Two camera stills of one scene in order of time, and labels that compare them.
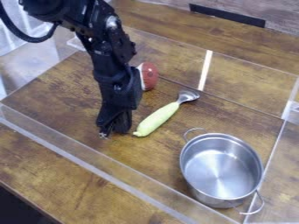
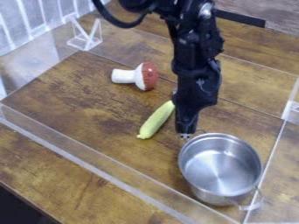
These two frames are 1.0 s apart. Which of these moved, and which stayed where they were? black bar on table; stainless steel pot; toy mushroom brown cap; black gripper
Moved: black gripper
Stayed: stainless steel pot; toy mushroom brown cap; black bar on table
